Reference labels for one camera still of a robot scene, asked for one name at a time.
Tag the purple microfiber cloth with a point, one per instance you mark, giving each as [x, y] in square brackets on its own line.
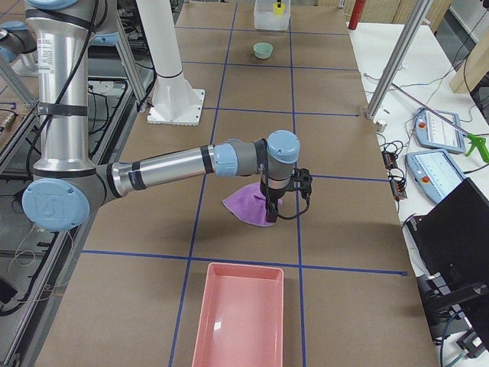
[248, 204]

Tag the green grabber tool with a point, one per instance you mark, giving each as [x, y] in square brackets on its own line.
[477, 142]

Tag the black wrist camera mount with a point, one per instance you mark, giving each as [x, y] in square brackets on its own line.
[302, 182]

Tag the red fire extinguisher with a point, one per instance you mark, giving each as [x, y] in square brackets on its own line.
[356, 14]

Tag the yellow plastic cup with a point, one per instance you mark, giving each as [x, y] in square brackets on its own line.
[279, 8]

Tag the green plastic bowl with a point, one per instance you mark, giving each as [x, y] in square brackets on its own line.
[262, 50]

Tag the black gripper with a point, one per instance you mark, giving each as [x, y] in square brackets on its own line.
[276, 193]

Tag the teach pendant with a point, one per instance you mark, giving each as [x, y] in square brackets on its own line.
[432, 132]
[435, 171]

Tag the aluminium frame post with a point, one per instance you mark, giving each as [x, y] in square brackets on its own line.
[403, 43]

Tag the upper teach pendant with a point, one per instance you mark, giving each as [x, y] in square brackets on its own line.
[432, 132]

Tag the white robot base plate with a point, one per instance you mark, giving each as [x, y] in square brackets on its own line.
[175, 102]

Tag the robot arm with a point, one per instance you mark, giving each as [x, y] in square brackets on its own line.
[68, 187]
[16, 40]

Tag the black monitor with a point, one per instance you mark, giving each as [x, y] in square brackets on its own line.
[452, 239]

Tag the translucent plastic storage box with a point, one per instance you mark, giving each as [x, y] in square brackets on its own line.
[264, 19]

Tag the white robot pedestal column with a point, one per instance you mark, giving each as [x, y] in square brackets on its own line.
[157, 20]

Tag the lower teach pendant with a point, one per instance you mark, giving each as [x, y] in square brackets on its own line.
[435, 171]

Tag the pink plastic tray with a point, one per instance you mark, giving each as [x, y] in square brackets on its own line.
[241, 317]

